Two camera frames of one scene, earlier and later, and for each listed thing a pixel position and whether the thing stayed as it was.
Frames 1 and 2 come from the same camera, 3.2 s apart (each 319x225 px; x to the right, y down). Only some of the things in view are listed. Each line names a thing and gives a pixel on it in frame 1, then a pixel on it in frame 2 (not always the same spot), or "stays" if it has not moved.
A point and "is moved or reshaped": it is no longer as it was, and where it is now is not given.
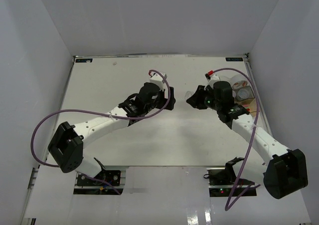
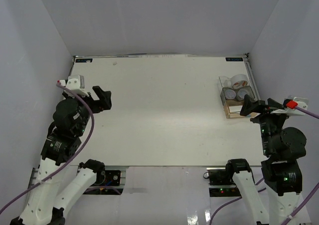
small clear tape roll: x=188 y=95 is moved or reshaped
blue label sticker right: x=234 y=59 stays
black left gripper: x=163 y=100 -> x=105 y=99
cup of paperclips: x=242 y=95 stays
